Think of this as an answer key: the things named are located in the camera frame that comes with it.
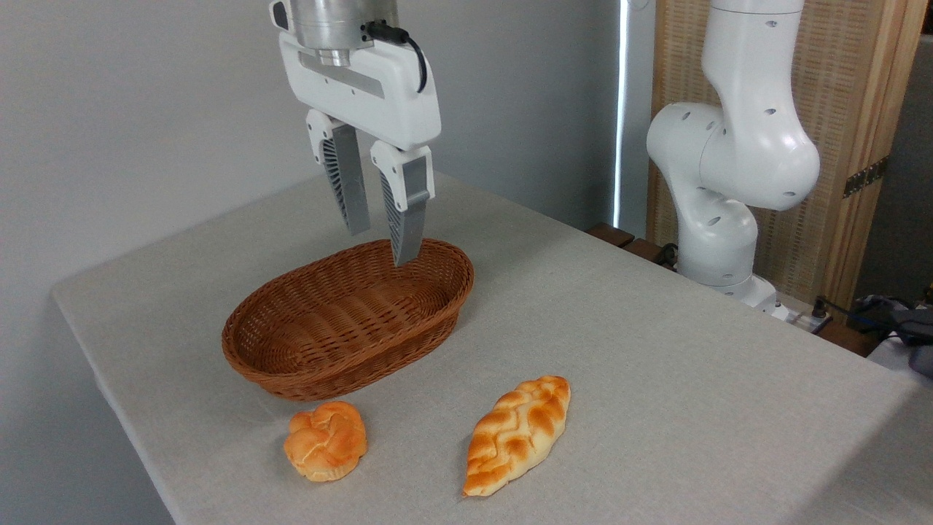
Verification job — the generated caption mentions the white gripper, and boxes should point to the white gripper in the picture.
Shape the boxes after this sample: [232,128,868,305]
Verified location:
[268,0,442,268]

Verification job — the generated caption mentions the long braided bread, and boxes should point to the long braided bread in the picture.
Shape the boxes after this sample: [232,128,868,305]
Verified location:
[462,376,572,498]

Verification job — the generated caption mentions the round knotted bread roll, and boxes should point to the round knotted bread roll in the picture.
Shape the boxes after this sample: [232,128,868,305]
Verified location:
[284,400,368,483]

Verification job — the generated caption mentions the brown wicker oval basket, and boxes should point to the brown wicker oval basket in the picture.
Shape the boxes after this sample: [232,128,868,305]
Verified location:
[222,238,475,402]

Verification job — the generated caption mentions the grey tablecloth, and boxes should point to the grey tablecloth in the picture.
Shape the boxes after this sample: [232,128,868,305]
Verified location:
[51,157,933,525]

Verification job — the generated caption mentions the wooden rattan folding screen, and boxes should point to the wooden rattan folding screen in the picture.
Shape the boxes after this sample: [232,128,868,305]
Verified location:
[647,0,930,311]

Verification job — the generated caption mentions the metal screen hinge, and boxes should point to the metal screen hinge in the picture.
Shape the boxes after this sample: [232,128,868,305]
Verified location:
[843,156,889,198]

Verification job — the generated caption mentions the dark grey cloth bundle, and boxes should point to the dark grey cloth bundle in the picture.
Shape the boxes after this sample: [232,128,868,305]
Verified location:
[860,292,933,378]

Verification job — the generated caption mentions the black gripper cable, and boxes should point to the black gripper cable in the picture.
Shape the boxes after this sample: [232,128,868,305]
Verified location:
[364,20,429,94]

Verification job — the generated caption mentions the black power cable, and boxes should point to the black power cable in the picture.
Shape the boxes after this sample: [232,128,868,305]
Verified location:
[812,295,908,338]

